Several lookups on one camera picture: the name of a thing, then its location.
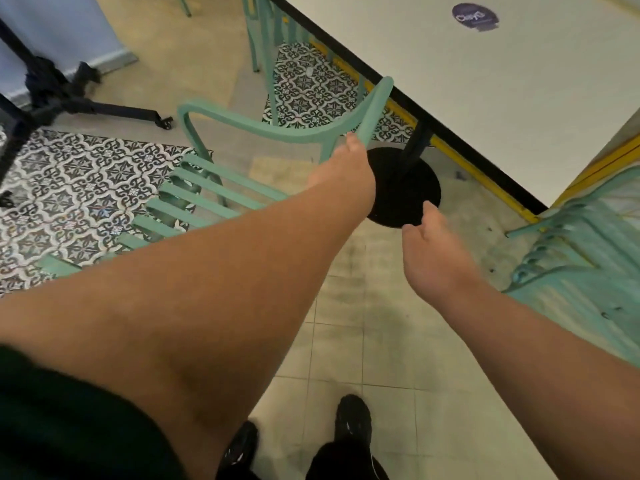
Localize white table with black edge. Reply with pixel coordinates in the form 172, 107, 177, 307
269, 0, 640, 216

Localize person's left hand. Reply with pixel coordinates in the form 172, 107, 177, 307
307, 132, 377, 216

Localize person's right hand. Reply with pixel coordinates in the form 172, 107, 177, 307
401, 201, 484, 308

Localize green slatted metal chair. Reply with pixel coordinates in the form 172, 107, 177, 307
37, 76, 396, 278
242, 0, 381, 126
504, 165, 640, 366

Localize person's black shoe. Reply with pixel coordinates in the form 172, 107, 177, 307
333, 394, 374, 446
219, 420, 260, 480

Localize person's left forearm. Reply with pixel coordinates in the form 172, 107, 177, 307
0, 182, 371, 480

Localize person's dark green shirt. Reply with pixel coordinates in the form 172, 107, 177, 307
0, 344, 189, 480

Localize white standing banner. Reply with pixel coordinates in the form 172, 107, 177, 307
0, 0, 139, 108

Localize person's black trousers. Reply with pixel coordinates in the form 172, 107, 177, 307
215, 439, 391, 480

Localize person's black right shoe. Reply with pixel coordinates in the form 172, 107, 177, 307
333, 394, 374, 446

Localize person's black left shoe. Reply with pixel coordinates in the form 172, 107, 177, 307
219, 420, 260, 480

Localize black tripod stand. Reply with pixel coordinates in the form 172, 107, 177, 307
0, 17, 175, 209

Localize person's right forearm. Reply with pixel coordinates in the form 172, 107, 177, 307
447, 279, 640, 480

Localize black round table base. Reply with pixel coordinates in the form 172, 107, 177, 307
364, 120, 443, 229

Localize round purple sticker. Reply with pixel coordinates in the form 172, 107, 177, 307
451, 2, 500, 32

